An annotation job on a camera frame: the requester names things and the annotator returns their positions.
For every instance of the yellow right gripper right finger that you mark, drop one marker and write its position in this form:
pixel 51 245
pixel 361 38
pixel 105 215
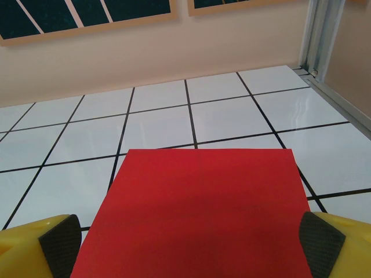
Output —
pixel 342 249

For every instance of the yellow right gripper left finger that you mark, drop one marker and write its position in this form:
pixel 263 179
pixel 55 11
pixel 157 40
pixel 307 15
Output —
pixel 26 249

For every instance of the red paper sheet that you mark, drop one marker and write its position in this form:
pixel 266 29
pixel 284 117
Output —
pixel 197 217

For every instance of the aluminium side rail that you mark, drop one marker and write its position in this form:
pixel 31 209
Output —
pixel 347 104

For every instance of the aluminium corner post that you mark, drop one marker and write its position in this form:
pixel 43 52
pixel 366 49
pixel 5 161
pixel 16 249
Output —
pixel 317 43

